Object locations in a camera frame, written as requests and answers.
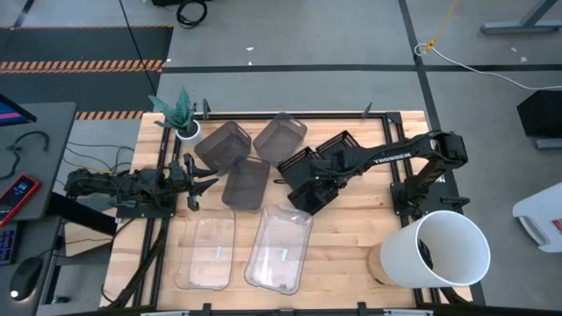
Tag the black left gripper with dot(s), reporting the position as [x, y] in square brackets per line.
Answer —
[192, 184]

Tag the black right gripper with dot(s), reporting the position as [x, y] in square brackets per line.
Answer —
[327, 175]

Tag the black slatted plastic basket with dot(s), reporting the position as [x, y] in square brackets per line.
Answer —
[298, 164]
[338, 141]
[307, 204]

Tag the clear plastic bin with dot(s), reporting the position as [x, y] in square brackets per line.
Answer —
[278, 250]
[204, 250]

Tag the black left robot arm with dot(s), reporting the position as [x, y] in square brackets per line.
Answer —
[131, 184]

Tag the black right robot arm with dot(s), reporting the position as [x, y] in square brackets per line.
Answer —
[395, 154]

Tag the smoked translucent plastic basket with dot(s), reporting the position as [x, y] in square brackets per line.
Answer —
[281, 140]
[246, 184]
[221, 147]

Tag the white plant pot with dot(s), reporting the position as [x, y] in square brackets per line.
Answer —
[191, 139]

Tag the green artificial plant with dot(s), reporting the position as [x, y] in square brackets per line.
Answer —
[177, 112]

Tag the dark grey desk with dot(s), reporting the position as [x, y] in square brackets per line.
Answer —
[57, 175]

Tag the thin black pole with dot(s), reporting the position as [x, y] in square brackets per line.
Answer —
[138, 48]

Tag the large white bucket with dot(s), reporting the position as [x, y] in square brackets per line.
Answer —
[456, 250]

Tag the black hazard-striped floor mat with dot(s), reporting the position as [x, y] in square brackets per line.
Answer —
[88, 48]

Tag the red smartphone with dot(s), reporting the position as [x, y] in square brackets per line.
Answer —
[17, 197]

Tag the black computer mouse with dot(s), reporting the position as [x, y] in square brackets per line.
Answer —
[26, 276]

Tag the computer monitor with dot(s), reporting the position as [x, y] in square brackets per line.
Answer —
[11, 115]

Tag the white plastic cart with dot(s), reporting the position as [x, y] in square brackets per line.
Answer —
[540, 210]

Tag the black cabinet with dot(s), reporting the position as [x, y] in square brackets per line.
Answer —
[542, 114]

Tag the grey table leg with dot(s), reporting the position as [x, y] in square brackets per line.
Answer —
[518, 27]

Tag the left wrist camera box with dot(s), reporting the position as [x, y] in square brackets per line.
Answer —
[176, 172]

